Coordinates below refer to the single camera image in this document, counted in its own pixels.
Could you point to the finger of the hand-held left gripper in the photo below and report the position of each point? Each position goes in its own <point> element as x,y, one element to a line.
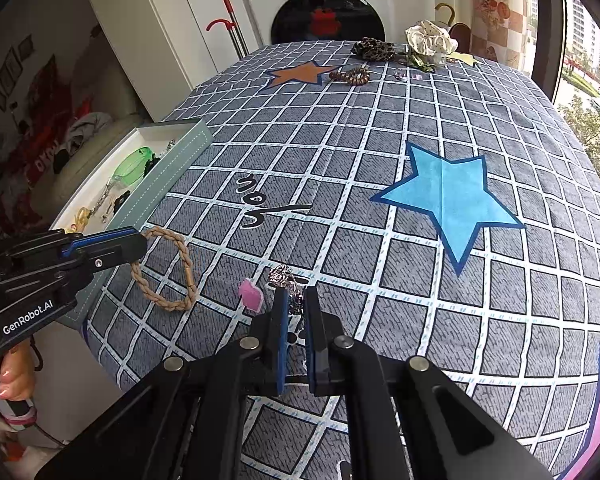
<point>281,340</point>
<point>311,340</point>

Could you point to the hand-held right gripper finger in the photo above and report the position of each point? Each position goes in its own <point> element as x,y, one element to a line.
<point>115,252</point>
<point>105,237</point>

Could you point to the grey-green jewelry box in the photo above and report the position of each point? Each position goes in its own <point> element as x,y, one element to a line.
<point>180,160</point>

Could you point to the person's left hand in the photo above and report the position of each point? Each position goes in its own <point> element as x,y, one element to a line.
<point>15,375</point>

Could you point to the small pink tag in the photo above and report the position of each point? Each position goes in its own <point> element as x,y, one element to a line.
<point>250,294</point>

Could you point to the grey clothing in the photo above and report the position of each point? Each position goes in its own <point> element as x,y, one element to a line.
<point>87,132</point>

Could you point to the beige sofa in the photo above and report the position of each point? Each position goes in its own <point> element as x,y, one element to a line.
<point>115,110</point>

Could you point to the red printed cloth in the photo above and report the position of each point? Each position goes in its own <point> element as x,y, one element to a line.
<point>45,90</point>

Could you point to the tall white cabinet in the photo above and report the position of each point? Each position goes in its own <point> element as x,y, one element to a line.
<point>155,35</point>

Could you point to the checked grey star tablecloth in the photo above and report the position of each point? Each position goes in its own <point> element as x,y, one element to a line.
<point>360,135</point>

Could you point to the leopard print scrunchie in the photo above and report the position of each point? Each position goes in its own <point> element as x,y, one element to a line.
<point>375,49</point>

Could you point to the white dotted scrunchie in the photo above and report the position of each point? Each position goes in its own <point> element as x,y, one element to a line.
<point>430,37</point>

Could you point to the brown wooden chair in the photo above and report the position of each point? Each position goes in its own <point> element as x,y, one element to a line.
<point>462,35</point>

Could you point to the dark picture frame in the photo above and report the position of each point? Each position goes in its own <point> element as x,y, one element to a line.
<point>26,47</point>
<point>10,70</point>

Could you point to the checkered wall poster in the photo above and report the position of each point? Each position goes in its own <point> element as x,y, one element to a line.
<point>500,15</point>

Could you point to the dark window frame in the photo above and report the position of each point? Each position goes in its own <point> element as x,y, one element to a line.
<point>550,35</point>

